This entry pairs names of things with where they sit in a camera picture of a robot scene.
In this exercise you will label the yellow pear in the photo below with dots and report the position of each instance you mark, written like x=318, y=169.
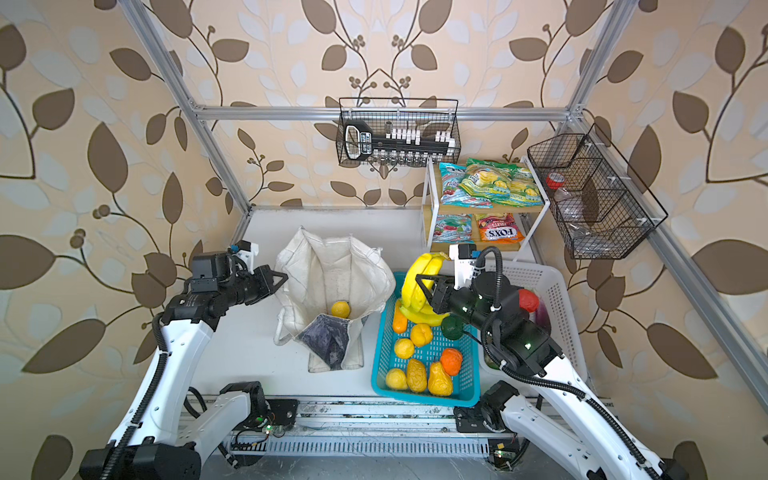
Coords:
x=440, y=383

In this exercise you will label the white plastic vegetable basket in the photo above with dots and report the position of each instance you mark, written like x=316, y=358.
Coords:
x=549, y=285

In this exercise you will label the yellow-brown potato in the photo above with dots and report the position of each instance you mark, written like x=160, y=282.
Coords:
x=416, y=376

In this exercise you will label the black keyboard toy in basket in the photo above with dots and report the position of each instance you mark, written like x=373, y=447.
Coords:
x=359, y=142

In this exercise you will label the black wire basket back wall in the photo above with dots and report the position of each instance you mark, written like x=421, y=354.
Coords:
x=430, y=113

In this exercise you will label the green avocado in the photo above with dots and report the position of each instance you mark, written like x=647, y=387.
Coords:
x=452, y=328

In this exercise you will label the teal candy packet lower shelf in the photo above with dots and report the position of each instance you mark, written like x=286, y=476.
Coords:
x=453, y=229

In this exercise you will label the black wire basket wall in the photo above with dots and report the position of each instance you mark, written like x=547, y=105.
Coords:
x=430, y=113
x=621, y=209

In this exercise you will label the teal candy packet top shelf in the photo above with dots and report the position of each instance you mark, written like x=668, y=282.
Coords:
x=453, y=193

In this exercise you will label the teal plastic fruit basket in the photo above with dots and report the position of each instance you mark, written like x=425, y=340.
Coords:
x=466, y=385

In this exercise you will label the black wire basket right wall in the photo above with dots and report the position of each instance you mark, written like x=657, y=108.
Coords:
x=621, y=209

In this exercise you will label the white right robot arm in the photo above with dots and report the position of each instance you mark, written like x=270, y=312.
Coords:
x=543, y=398

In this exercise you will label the teal candy packet shelf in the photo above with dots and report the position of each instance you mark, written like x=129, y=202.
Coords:
x=453, y=229
x=453, y=193

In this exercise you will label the orange persimmon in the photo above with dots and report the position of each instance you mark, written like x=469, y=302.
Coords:
x=451, y=361

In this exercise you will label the orange Fox's candy packet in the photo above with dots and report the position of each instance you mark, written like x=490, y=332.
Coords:
x=501, y=228

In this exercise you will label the yellow lemon bottom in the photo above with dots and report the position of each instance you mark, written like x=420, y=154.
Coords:
x=396, y=379

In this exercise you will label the plastic bottle red cap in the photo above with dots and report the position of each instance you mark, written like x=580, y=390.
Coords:
x=569, y=208

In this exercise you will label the yellow banana bunch front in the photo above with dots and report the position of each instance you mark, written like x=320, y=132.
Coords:
x=413, y=302

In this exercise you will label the white canvas grocery bag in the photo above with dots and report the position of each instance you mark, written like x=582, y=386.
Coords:
x=322, y=271

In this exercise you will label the orange carrot-like fruit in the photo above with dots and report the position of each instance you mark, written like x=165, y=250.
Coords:
x=400, y=321

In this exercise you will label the yellow lemon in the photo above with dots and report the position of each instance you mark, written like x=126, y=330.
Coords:
x=396, y=379
x=404, y=348
x=341, y=309

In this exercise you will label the green yellow tea packet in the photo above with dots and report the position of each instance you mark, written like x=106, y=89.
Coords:
x=489, y=180

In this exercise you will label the yellow orange fruit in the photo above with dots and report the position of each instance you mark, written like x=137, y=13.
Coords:
x=421, y=335

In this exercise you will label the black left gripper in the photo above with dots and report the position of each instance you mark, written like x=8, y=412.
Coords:
x=265, y=286

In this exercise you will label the red tomato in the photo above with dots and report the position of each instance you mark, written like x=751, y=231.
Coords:
x=528, y=301

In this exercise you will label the green yellow packet right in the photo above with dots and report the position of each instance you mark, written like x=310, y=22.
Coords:
x=523, y=189

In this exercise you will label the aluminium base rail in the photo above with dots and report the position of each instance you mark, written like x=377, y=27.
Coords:
x=366, y=427

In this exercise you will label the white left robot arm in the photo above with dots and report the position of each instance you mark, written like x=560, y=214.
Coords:
x=148, y=443

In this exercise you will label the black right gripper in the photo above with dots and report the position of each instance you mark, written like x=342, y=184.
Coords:
x=444, y=290

